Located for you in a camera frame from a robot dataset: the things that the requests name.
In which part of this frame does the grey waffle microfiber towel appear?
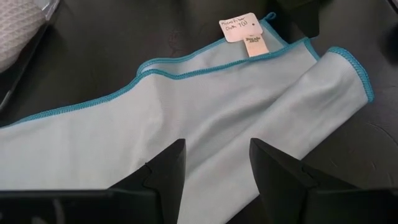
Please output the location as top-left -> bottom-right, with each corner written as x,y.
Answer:
0,0 -> 47,74

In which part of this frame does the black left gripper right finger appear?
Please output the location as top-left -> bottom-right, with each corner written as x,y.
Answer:
249,138 -> 398,224

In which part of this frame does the white paper label tag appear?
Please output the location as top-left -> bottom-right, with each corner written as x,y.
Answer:
218,12 -> 270,58

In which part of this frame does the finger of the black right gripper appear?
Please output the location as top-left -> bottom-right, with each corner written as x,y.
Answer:
270,0 -> 321,40

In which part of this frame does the light blue microfiber towel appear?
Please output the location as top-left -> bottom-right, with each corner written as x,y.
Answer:
0,11 -> 375,224

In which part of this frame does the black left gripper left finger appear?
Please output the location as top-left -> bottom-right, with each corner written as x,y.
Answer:
0,138 -> 187,224

